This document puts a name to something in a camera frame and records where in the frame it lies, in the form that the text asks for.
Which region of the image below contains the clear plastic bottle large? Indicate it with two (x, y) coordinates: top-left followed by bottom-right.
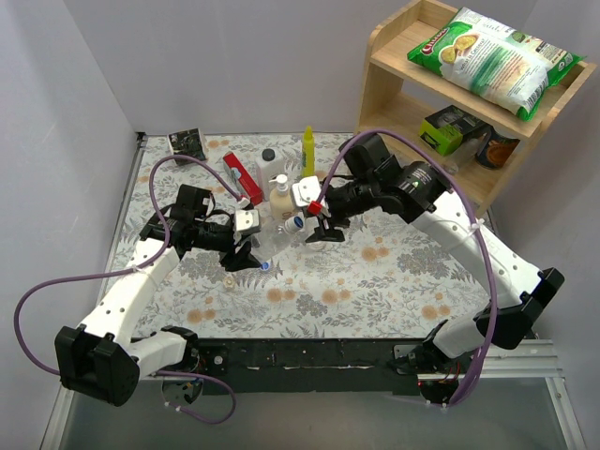
(251, 219), (301, 263)

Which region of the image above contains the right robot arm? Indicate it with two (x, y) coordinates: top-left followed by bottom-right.
(292, 131), (564, 373)

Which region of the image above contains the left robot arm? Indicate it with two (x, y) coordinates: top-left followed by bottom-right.
(54, 185), (261, 406)

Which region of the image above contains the clear plastic bottle middle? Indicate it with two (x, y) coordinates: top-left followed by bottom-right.
(307, 241), (327, 251)

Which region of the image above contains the beige pump lotion bottle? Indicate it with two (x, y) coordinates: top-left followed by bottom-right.
(269, 173), (295, 221)

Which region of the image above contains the yellow-green tube bottle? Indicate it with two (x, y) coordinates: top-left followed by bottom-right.
(301, 126), (315, 177)

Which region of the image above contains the white bottle black cap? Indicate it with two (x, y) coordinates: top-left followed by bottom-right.
(255, 148), (286, 201)

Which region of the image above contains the clear small bottle on shelf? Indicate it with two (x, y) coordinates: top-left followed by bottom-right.
(442, 134), (487, 175)

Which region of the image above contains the red toothpaste box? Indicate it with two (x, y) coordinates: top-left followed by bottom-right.
(222, 152), (263, 206)

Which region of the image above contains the green black box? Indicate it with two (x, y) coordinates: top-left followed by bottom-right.
(418, 105), (488, 157)

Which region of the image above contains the black patterned box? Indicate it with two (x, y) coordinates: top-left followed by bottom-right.
(167, 128), (206, 161)

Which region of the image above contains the wooden shelf unit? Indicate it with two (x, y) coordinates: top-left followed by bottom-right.
(355, 1), (596, 216)

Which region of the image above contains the tin can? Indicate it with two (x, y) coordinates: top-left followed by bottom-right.
(475, 127), (520, 170)

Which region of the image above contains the green chips bag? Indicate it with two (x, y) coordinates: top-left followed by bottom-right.
(407, 7), (582, 121)

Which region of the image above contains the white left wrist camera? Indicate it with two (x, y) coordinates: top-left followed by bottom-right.
(233, 209), (261, 234)

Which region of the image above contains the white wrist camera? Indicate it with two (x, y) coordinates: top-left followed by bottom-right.
(291, 175), (324, 215)
(233, 209), (261, 234)

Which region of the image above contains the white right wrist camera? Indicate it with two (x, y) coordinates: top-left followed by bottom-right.
(291, 175), (324, 215)

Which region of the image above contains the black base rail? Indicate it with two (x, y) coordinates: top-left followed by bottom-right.
(191, 338), (420, 396)

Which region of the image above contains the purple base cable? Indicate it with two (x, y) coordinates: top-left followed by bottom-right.
(154, 372), (239, 427)

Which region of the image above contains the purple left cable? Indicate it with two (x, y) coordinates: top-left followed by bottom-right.
(13, 155), (252, 379)

